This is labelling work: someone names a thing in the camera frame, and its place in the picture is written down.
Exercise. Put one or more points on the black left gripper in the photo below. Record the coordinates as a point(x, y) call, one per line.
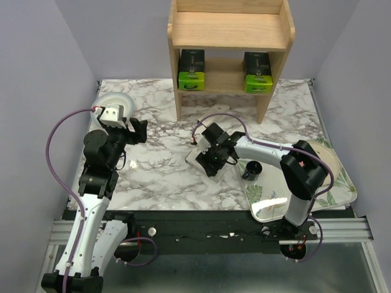
point(140, 135)

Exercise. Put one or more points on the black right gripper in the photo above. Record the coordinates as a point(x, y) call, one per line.
point(204, 160)

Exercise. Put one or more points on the white Harry's box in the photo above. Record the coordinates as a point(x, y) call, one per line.
point(199, 138)
point(190, 159)

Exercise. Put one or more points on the green black Gillette box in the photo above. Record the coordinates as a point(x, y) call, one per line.
point(257, 73)

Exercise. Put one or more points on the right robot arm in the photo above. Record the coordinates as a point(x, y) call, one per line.
point(303, 170)

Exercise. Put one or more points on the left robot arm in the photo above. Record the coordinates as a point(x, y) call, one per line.
point(87, 254)

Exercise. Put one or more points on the light wooden shelf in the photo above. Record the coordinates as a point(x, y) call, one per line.
point(256, 26)

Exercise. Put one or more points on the black mug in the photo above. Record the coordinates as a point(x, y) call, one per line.
point(252, 171)

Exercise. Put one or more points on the small white H box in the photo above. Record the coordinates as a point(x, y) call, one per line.
point(218, 108)

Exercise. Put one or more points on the white blue-rimmed bowl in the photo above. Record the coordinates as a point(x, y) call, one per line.
point(112, 98)

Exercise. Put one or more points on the floral leaf tray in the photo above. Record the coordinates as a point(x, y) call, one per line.
point(269, 196)

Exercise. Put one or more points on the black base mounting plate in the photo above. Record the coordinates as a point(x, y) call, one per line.
point(206, 232)

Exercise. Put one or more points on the pink and cream plate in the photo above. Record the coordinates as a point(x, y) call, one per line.
point(328, 156)

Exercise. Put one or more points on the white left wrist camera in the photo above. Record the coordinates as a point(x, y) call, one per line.
point(112, 115)

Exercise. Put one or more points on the aluminium frame rail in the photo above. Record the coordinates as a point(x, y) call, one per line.
point(333, 230)

